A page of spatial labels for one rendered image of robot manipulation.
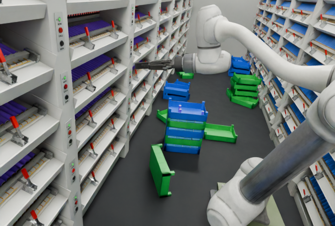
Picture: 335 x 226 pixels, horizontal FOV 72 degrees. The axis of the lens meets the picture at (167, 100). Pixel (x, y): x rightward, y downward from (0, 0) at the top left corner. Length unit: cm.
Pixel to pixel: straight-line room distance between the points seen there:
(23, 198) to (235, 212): 73
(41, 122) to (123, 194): 87
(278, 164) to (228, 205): 27
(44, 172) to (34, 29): 51
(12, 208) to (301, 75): 102
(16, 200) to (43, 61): 46
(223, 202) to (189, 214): 61
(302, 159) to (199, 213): 94
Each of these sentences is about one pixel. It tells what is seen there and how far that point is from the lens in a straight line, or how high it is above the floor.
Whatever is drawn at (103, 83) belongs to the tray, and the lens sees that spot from 124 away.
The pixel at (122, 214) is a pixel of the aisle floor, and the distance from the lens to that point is 153.
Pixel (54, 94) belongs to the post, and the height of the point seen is 84.
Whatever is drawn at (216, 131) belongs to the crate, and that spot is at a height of 0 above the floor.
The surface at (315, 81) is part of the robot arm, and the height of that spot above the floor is 100.
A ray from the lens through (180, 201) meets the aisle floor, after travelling 162.
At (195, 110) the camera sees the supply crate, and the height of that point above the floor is 32.
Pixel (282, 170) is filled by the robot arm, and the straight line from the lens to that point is 82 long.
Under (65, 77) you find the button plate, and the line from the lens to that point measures 90.
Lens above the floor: 121
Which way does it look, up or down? 26 degrees down
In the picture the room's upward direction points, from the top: 7 degrees clockwise
